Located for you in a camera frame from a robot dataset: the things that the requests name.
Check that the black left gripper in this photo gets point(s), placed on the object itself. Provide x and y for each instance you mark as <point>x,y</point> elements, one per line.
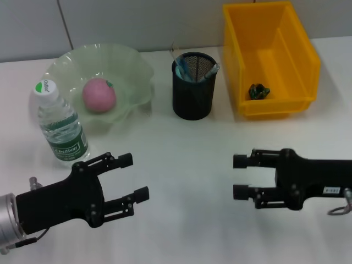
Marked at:
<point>60,200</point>

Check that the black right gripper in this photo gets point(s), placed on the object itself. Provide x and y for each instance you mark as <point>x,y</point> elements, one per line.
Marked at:
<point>310,176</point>

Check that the clear green-label water bottle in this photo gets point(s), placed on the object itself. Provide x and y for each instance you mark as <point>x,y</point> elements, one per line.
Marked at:
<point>63,132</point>

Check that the green plastic wrapper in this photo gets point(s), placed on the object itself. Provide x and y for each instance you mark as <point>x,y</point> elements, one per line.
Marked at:
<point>258,92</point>

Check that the pink toy peach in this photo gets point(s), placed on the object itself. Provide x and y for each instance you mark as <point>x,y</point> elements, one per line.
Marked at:
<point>97,96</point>

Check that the silver ballpoint pen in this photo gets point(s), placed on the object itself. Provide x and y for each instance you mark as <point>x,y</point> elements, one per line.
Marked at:
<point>210,72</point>

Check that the blue scissors with cover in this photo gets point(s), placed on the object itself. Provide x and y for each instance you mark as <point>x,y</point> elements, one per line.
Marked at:
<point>182,68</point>

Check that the transparent plastic ruler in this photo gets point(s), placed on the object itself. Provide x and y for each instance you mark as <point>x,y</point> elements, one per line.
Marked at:
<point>176,52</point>

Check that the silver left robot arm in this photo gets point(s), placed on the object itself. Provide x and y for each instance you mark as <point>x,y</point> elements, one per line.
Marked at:
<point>9,217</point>

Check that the black mesh pen holder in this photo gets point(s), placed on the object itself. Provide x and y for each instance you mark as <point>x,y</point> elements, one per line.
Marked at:
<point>192,101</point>

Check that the green wavy glass fruit plate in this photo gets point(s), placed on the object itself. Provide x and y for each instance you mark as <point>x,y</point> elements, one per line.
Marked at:
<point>123,77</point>

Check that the yellow plastic bin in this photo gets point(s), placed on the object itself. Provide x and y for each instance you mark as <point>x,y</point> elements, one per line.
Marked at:
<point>275,68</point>

